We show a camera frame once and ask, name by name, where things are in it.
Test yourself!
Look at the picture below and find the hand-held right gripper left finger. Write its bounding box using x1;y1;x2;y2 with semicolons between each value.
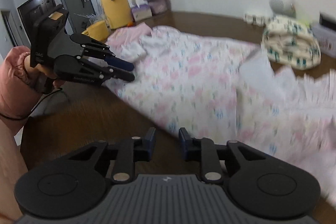
60;127;156;184

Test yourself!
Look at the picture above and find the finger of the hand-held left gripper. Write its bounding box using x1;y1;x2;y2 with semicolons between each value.
70;33;133;71
81;57;135;82

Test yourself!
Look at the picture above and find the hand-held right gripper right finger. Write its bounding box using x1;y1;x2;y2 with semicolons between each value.
179;127;276;184

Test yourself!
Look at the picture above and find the pink floral garment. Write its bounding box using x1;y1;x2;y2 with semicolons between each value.
105;25;336;201

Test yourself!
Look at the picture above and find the person's left hand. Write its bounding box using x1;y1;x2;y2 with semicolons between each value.
24;54;63;88

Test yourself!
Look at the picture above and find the pink garment with purple trim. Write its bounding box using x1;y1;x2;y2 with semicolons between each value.
106;22;150;56

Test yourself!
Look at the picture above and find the yellow cup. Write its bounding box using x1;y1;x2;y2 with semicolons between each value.
81;20;111;42

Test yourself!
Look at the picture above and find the purple tissue box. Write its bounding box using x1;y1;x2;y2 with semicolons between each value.
131;0;153;22

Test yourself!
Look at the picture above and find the yellow thermos jug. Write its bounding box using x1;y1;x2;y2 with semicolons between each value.
100;0;134;30

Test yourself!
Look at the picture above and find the white power strip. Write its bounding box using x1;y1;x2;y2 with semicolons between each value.
244;13;266;27

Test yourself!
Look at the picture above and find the folded cream floral garment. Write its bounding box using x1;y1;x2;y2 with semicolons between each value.
261;15;321;70

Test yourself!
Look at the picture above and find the white robot speaker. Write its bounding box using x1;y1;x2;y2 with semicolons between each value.
269;0;297;17

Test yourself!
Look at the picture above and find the grey tin box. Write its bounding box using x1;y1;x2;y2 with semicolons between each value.
312;22;336;55

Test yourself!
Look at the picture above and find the small black box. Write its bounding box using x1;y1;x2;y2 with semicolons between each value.
319;11;336;28

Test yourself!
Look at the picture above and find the white wire rack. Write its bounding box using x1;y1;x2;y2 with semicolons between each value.
73;13;99;26

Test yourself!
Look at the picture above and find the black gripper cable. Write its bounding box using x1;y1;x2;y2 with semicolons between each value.
0;87;64;120

